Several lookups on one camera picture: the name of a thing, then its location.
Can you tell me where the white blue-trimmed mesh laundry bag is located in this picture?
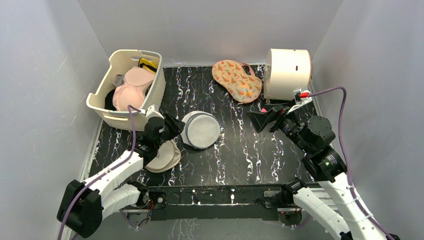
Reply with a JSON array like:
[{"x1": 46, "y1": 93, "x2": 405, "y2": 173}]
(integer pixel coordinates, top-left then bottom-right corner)
[{"x1": 180, "y1": 110, "x2": 221, "y2": 150}]

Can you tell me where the pink bra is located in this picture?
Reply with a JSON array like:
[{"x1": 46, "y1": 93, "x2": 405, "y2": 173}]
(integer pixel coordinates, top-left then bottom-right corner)
[{"x1": 112, "y1": 66, "x2": 156, "y2": 112}]

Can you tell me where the yellow black bra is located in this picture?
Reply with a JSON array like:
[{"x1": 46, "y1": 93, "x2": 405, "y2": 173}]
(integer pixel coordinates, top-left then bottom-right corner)
[{"x1": 138, "y1": 57, "x2": 158, "y2": 73}]

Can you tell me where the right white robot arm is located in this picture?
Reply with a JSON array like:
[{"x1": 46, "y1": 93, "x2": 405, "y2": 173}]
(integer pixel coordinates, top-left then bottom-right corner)
[{"x1": 247, "y1": 105, "x2": 399, "y2": 240}]

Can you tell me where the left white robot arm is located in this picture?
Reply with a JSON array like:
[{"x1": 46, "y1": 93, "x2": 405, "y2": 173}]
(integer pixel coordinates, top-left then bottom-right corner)
[{"x1": 56, "y1": 113, "x2": 186, "y2": 239}]

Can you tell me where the cream round mesh laundry bag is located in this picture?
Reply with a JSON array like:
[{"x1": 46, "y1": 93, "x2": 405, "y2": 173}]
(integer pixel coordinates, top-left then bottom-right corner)
[{"x1": 144, "y1": 140, "x2": 182, "y2": 173}]

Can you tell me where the floral orange mesh laundry bag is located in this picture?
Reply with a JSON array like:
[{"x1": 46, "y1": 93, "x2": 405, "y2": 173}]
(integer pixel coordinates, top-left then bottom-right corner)
[{"x1": 211, "y1": 60, "x2": 263, "y2": 104}]

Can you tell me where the black bra in basket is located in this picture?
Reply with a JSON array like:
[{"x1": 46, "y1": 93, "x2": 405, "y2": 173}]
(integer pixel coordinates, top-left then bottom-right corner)
[{"x1": 104, "y1": 89, "x2": 117, "y2": 111}]

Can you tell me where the cream perforated laundry basket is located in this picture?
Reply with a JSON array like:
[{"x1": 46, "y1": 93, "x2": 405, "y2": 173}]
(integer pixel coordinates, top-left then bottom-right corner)
[{"x1": 86, "y1": 49, "x2": 166, "y2": 132}]

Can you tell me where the cream cylindrical drum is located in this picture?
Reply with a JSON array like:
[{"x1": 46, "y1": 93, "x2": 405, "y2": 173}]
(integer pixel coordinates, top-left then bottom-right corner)
[{"x1": 263, "y1": 48, "x2": 312, "y2": 101}]

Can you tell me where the grey garment in basket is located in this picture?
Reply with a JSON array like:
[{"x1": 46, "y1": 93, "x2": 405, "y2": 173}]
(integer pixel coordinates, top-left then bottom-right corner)
[{"x1": 113, "y1": 74, "x2": 124, "y2": 88}]

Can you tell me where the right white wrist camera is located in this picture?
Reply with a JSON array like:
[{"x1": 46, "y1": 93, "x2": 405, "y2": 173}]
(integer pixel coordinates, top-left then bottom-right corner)
[{"x1": 288, "y1": 88, "x2": 313, "y2": 114}]

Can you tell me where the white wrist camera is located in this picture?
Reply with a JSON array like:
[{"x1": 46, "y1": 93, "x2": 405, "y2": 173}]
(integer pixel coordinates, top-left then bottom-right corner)
[
  {"x1": 140, "y1": 104, "x2": 165, "y2": 122},
  {"x1": 288, "y1": 88, "x2": 313, "y2": 114}
]

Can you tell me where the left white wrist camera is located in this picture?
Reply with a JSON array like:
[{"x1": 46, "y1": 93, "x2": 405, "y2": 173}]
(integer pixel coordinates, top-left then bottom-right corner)
[{"x1": 140, "y1": 104, "x2": 165, "y2": 122}]

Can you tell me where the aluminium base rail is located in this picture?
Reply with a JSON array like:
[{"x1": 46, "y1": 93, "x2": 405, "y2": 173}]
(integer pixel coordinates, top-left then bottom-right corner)
[{"x1": 64, "y1": 188, "x2": 342, "y2": 214}]

